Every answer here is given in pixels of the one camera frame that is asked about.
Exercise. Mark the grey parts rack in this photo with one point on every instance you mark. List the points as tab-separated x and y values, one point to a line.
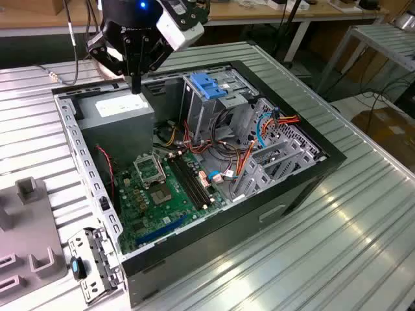
29	233

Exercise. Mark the grey power supply unit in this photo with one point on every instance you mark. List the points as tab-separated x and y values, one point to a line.
116	136

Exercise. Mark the black plastic case switch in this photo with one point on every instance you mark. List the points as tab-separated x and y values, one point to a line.
104	203

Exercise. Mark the black latch with blue button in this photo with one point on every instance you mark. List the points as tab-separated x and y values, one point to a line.
76	268

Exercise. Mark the grey metal disk bay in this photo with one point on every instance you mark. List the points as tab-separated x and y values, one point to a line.
257	173

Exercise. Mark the grey optical drive cage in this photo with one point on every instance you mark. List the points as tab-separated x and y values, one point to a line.
201	113

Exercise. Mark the large flat cardboard box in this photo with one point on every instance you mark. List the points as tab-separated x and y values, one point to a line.
389	136

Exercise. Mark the black PC case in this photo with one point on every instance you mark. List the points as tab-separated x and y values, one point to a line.
227	239

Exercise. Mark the blue expansion slot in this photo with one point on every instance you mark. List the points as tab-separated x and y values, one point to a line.
162	230

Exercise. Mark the CPU socket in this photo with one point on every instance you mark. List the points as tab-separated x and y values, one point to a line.
160	194

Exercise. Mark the wooden desk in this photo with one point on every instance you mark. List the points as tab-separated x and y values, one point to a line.
259	14

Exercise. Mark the blue plastic drive bracket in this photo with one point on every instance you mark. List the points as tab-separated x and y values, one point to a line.
204	85

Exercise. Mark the green motherboard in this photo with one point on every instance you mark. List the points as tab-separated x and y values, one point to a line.
162	214

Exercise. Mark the black RAM slot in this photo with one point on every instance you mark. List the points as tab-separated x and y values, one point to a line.
193	179
189	182
197	177
185	184

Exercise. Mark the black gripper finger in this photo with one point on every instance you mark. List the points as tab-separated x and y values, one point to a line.
97	48
155	55

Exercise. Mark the metal slot cover bracket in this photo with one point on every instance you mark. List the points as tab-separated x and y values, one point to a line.
100	246

